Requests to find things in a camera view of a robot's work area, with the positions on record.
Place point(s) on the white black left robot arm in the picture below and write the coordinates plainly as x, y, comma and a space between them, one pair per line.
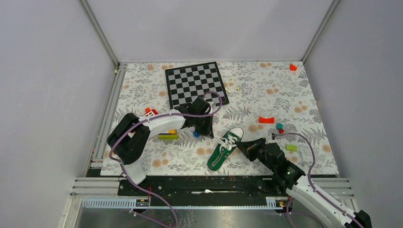
130, 136

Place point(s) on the green canvas sneaker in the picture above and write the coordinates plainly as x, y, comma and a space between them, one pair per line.
226, 145

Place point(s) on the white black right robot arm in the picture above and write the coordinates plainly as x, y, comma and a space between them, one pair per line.
333, 213

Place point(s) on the red toy brick window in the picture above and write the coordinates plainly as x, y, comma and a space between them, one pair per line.
150, 112

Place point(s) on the lime green block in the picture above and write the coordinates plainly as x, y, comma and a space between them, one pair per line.
292, 148

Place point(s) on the teal cube block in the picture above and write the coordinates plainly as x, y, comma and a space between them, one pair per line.
279, 126

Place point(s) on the black grey chessboard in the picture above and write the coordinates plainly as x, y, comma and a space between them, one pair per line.
186, 83

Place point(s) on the red wedge block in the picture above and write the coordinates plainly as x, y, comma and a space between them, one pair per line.
292, 67

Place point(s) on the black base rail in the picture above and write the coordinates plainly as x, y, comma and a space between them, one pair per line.
192, 191

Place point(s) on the floral table mat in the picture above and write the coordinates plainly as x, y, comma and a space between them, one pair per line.
268, 89

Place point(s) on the stacked colourful toy bricks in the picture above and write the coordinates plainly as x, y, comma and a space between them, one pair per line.
169, 135

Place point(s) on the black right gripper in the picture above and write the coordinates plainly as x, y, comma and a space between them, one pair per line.
249, 148

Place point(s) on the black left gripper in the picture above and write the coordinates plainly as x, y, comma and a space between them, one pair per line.
207, 131

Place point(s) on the small wooden piece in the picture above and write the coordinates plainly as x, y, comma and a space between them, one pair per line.
231, 89

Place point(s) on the red arch block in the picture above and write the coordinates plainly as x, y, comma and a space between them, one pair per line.
266, 120

